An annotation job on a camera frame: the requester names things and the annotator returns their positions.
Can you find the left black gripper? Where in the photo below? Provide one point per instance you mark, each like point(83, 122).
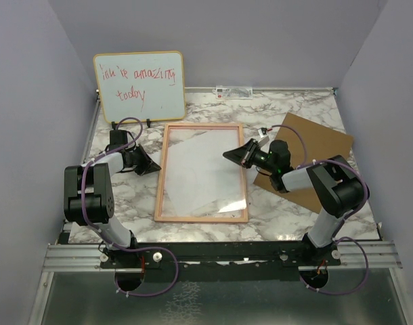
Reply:
point(148, 164)

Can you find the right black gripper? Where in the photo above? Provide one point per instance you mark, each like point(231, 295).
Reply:
point(243, 155)

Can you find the white photo paper sheet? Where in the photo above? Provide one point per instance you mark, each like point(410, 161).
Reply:
point(197, 175)

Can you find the clear acrylic glass sheet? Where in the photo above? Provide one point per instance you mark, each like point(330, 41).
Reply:
point(203, 172)

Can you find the pink wooden photo frame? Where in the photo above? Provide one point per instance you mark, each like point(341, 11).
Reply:
point(159, 189)

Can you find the brown cardboard backing board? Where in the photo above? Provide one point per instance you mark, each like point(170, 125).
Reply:
point(312, 141)

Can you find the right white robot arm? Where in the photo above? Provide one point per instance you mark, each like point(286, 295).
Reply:
point(340, 190)

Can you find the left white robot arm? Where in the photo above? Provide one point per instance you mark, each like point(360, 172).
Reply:
point(88, 194)

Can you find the small whiteboard with red writing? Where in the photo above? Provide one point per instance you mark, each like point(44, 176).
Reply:
point(149, 86)

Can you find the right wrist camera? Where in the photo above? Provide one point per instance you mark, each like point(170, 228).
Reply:
point(263, 136)

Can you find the white label strip at wall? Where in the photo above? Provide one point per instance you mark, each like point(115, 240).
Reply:
point(233, 93)

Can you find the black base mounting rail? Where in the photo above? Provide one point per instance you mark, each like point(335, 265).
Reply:
point(219, 261)

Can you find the aluminium front rail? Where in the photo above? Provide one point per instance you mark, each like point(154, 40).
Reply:
point(86, 257)

